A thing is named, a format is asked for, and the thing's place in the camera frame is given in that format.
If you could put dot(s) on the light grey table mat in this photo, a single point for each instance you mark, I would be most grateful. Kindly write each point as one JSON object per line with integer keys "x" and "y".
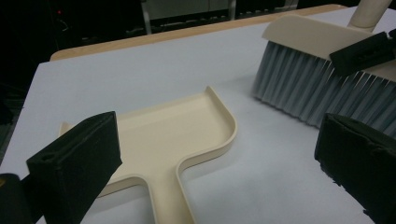
{"x": 155, "y": 71}

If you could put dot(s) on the cream hand brush grey bristles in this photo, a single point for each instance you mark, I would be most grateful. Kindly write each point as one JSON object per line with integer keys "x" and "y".
{"x": 305, "y": 34}

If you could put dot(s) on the cream plastic dustpan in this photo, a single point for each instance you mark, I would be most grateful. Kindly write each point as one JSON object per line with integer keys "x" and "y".
{"x": 174, "y": 133}

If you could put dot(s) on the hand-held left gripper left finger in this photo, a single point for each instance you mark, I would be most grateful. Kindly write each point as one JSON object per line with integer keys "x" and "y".
{"x": 74, "y": 168}

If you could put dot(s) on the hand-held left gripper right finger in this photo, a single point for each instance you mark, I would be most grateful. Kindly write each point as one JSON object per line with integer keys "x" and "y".
{"x": 361, "y": 165}

